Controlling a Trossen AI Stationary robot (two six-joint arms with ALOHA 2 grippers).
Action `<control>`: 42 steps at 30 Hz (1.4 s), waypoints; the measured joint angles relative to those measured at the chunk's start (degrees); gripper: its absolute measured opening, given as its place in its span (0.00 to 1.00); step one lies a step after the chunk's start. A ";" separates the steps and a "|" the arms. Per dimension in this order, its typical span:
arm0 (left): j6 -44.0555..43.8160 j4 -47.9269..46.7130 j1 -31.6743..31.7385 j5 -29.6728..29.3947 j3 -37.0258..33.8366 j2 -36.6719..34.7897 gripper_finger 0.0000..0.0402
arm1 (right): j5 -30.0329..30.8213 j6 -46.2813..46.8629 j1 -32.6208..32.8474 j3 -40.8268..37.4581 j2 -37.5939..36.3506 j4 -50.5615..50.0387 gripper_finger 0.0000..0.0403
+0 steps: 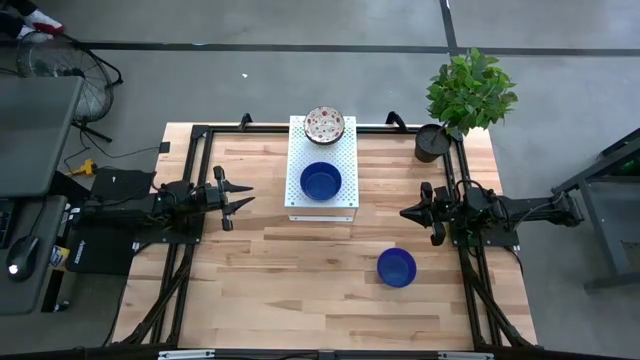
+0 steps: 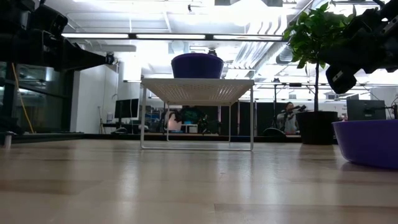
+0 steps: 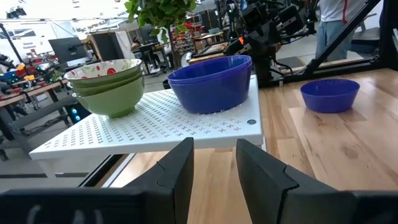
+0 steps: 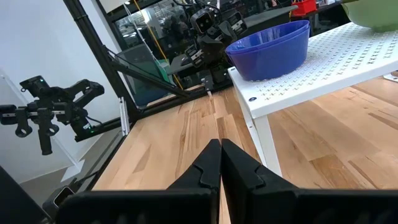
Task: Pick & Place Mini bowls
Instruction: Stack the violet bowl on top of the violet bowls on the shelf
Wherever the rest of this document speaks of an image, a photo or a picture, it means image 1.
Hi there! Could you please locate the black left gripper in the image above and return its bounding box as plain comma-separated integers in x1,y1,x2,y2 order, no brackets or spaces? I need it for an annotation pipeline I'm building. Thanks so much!
201,165,257,233

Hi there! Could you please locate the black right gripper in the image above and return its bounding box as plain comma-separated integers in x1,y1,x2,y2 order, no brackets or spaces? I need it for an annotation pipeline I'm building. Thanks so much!
399,181,459,247

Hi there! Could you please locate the blue plastic mini bowl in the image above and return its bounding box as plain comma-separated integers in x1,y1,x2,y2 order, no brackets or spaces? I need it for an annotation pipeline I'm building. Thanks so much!
376,247,418,289
299,160,343,202

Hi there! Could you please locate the patterned ceramic mini bowl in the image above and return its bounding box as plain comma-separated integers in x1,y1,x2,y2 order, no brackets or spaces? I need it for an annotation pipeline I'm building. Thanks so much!
303,105,346,146

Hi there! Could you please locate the black plant pot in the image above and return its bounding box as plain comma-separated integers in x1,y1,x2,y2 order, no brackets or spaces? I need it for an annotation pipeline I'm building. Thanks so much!
414,123,453,164

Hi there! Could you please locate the white perforated metal shelf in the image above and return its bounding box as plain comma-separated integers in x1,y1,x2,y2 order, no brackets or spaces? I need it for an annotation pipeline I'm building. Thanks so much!
284,114,361,222

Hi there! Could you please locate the black control box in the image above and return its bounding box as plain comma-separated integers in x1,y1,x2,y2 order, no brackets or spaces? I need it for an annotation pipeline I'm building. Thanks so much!
89,167,157,199

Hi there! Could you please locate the green leafy plant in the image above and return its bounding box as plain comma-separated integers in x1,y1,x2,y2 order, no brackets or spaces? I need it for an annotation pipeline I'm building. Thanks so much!
425,47,519,137

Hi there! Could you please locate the black box with logo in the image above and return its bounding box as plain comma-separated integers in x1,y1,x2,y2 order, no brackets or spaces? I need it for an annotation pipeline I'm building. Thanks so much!
64,219,137,276

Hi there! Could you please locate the yellow power plug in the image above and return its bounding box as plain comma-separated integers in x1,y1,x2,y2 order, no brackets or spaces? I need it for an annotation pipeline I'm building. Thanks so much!
66,158,98,179

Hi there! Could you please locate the dark metal cart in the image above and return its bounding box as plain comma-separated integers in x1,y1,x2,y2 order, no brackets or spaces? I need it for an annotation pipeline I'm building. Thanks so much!
552,127,640,294

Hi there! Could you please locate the yellow blue label card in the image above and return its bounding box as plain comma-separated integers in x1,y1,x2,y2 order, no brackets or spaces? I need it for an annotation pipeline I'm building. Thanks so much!
49,244,72,272

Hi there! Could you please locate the black floor fan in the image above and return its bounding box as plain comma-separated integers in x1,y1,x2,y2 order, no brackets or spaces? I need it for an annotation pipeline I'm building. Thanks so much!
16,30,124,144

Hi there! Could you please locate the grey desk surface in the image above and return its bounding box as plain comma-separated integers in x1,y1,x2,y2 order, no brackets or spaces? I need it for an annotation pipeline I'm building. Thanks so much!
0,75,84,199

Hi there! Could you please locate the black computer mouse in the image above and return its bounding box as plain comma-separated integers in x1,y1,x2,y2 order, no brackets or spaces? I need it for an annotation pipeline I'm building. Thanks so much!
5,234,40,282

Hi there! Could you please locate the grey side table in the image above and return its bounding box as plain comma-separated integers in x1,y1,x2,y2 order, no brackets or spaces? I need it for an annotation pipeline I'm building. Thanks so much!
0,194,69,316

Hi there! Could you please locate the person's red white shoe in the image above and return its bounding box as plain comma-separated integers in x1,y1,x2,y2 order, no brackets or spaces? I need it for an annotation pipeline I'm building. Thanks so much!
22,8,66,35

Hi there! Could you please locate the person's leg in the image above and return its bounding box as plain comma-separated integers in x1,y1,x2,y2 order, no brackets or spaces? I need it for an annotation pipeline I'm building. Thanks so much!
0,0,37,37

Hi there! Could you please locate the black aluminium table frame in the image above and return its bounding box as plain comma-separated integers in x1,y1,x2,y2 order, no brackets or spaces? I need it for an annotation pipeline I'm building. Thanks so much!
113,111,539,352

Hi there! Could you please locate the black floor cable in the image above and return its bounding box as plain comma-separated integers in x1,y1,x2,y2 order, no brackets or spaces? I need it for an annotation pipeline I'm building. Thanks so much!
74,128,162,162

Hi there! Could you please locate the silver frame bracket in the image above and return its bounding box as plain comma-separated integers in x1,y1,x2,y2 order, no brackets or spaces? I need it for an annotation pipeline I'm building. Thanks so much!
437,350,496,360
157,349,217,360

